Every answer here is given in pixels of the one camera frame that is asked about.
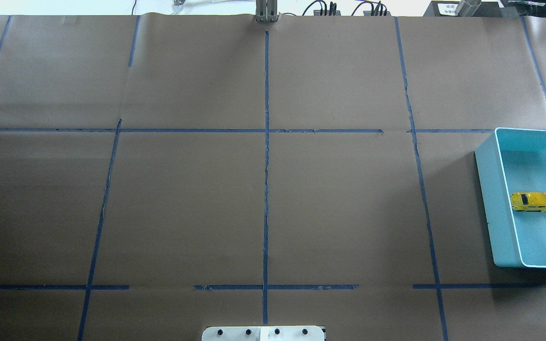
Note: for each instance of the aluminium frame post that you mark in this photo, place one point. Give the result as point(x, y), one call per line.
point(266, 11)

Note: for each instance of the yellow beetle toy car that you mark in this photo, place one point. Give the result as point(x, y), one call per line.
point(528, 201)

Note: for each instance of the white pillar with base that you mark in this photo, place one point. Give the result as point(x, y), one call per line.
point(264, 333)

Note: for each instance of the turquoise plastic bin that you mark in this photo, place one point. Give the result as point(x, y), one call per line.
point(510, 161)

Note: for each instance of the brown paper table cover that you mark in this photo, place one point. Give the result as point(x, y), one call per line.
point(162, 174)

